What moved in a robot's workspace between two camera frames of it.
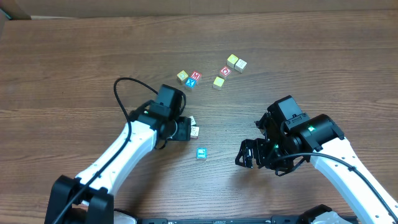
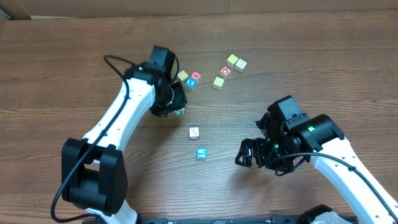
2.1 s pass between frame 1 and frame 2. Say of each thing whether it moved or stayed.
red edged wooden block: stayed
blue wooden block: stayed
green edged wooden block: moved
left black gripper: moved
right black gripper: stayed
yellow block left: stayed
